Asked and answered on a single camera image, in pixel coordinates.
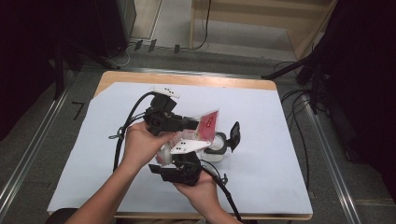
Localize white floor cable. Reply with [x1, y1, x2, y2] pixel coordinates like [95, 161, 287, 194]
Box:
[115, 45, 132, 68]

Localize light wooden frame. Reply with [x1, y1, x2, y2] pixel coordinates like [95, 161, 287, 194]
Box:
[189, 0, 339, 62]

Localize red and white spout pouch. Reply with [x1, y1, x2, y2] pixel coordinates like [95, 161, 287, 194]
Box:
[154, 108, 220, 166]

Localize black curtain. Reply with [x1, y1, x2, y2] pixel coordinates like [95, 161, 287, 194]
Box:
[311, 0, 396, 203]

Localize black cabinet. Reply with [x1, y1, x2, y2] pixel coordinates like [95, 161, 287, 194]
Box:
[92, 0, 138, 59]

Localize white paper sheet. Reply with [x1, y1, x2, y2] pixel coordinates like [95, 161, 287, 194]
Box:
[46, 81, 314, 216]

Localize person's right hand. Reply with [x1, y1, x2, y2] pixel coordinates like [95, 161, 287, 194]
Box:
[173, 172, 226, 217]

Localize right hand-held gripper cable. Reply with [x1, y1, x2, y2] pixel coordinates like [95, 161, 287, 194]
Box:
[199, 158, 245, 223]

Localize person's left hand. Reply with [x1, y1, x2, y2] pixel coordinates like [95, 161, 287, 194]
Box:
[120, 120, 176, 172]

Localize hand-held gripper cable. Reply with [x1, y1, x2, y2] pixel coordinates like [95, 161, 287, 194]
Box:
[107, 91, 157, 173]
[199, 158, 245, 223]

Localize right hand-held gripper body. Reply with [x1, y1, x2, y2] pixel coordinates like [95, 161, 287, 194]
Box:
[159, 140, 213, 188]

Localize black floor cables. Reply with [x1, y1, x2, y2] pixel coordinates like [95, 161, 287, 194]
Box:
[274, 60, 312, 190]

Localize black tripod stand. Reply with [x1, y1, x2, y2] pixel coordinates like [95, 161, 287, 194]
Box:
[261, 52, 331, 115]

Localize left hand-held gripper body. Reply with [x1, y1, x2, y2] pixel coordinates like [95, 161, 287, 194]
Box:
[143, 86, 185, 136]

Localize left hand-held gripper cable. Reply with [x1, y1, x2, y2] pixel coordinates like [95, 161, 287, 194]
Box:
[107, 91, 157, 173]

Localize metal floor rail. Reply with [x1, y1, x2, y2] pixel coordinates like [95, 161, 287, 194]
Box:
[303, 99, 362, 224]
[0, 90, 73, 213]

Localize hanging black cable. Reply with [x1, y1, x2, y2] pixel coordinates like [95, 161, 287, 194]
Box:
[190, 0, 213, 51]

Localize clear jar with black lid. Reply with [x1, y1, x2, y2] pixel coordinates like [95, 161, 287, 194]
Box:
[204, 120, 242, 163]

